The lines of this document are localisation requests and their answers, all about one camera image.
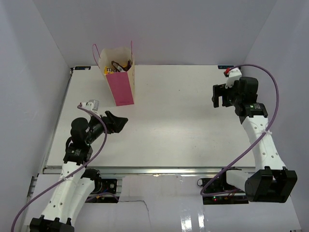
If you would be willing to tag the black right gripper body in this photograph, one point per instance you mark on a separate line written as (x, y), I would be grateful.
(237, 98)

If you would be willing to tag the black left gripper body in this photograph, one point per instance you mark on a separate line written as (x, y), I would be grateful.
(97, 128)

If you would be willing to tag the brown chocolate bar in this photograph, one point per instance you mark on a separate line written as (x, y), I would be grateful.
(117, 67)

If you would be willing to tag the dark blue purple snack bag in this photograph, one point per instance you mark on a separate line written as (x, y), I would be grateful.
(130, 63)

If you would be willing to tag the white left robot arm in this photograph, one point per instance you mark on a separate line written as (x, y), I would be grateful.
(77, 182)

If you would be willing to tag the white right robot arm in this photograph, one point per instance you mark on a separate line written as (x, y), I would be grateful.
(272, 182)

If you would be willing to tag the pink cream paper bag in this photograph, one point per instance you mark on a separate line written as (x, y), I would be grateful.
(121, 84)

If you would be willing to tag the blue label right corner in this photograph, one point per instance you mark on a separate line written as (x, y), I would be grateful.
(224, 67)

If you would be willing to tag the blue label corner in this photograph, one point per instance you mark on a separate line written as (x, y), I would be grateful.
(82, 68)
(224, 67)

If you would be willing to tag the blue label left corner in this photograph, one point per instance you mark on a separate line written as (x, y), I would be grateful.
(82, 68)

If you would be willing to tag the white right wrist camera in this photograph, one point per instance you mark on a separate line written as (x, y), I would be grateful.
(232, 75)

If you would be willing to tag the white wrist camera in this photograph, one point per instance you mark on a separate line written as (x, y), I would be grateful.
(232, 75)
(90, 107)

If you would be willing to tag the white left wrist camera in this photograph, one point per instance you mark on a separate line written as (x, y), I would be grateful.
(90, 107)

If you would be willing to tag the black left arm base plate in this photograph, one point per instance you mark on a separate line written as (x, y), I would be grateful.
(107, 185)

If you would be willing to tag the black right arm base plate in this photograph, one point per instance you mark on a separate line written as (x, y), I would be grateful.
(233, 197)

